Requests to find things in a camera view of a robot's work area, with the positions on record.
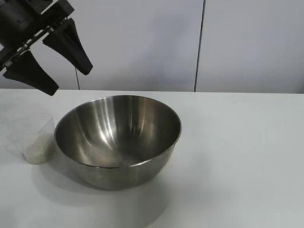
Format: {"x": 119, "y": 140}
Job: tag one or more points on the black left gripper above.
{"x": 21, "y": 19}

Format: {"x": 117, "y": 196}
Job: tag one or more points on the clear plastic measuring cup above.
{"x": 46, "y": 123}

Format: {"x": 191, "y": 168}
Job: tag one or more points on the white rice grains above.
{"x": 35, "y": 152}

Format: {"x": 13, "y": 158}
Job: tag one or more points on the stainless steel mixing bowl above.
{"x": 114, "y": 133}

